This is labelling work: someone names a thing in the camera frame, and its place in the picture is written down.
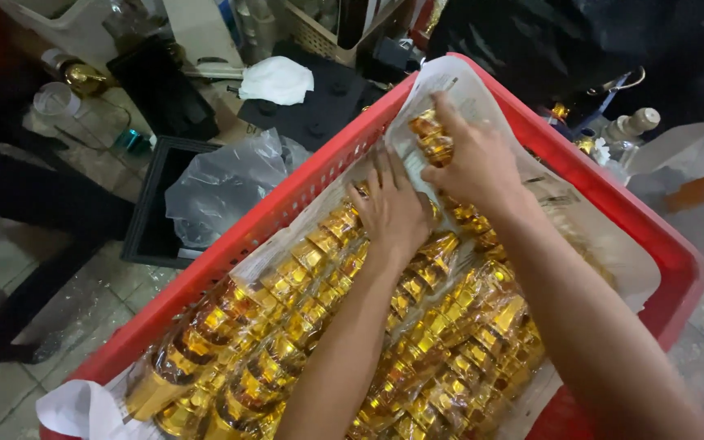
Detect glass bottle with gold cap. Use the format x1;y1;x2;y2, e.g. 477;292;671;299
40;48;119;99

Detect black foam sheet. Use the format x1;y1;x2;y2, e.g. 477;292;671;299
237;40;389;152

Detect blue handled tool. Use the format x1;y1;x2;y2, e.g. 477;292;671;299
569;66;647;134

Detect person's left hand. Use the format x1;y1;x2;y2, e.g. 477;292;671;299
346;148;436;260

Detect white paper liner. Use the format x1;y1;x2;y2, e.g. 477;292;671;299
35;56;662;440

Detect person's right hand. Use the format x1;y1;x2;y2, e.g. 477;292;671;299
419;92;529;211

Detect black box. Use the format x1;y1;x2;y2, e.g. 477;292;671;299
106;35;221;143

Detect clear plastic bag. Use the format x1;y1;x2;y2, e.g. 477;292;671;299
164;128;311;250

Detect bagged gold cap packet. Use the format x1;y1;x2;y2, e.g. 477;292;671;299
408;109;455;169

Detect clear plastic cup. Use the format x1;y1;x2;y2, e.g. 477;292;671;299
32;82;83;118

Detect white bottle with beige cap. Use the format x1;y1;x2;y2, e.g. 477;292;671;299
601;108;662;146

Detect pile of gold bottle caps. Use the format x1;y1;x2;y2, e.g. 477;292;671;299
125;180;616;440

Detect white cloth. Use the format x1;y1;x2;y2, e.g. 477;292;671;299
238;55;315;106

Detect red plastic crate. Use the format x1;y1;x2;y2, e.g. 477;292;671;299
39;53;704;440

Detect small teal object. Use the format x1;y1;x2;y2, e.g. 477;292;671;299
112;128;152;156

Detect beige woven basket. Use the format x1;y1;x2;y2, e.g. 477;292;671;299
275;0;411;68

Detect black plastic bag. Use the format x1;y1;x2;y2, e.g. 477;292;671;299
427;0;704;136

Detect white plastic container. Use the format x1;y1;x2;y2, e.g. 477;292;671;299
0;0;122;69

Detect white cardboard sheet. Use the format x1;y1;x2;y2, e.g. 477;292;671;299
626;119;704;179

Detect black square tray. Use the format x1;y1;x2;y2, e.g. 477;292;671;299
121;136;226;270

